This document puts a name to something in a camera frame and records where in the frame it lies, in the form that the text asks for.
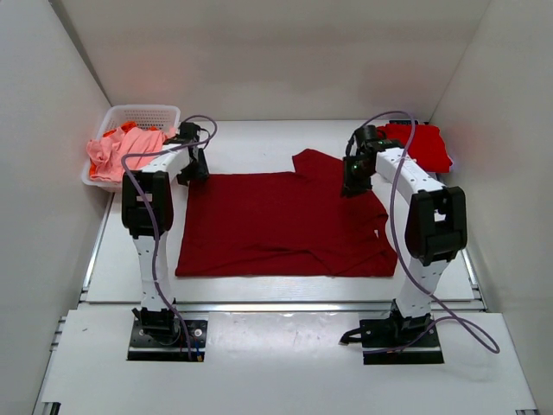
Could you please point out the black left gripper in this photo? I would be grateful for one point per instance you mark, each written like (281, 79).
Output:
(197, 169)

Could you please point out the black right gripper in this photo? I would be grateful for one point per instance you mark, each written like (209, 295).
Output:
(355, 183)

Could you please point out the dark red t-shirt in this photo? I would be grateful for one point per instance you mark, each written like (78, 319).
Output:
(291, 223)

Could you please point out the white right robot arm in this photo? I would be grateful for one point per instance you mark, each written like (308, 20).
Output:
(435, 229)

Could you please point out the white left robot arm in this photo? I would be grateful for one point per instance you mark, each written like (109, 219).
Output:
(148, 215)

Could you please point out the white perforated plastic basket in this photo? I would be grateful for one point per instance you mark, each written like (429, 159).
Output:
(127, 129)

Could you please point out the orange t-shirt in basket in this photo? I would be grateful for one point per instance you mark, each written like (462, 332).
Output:
(126, 127)

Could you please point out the bright red folded t-shirt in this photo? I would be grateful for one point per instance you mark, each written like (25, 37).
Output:
(427, 146)

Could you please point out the pink crumpled t-shirt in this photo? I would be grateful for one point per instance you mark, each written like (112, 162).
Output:
(121, 155)

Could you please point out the dark blue object at wall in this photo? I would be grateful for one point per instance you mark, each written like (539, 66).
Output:
(403, 122)

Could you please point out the aluminium table edge rail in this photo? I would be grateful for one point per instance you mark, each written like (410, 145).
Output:
(472, 275)

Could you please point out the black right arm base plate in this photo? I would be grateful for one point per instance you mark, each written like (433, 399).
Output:
(383, 345)

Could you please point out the aluminium front rail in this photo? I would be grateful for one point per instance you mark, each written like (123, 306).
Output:
(476, 305)

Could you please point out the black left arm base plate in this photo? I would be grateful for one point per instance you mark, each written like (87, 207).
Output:
(162, 339)

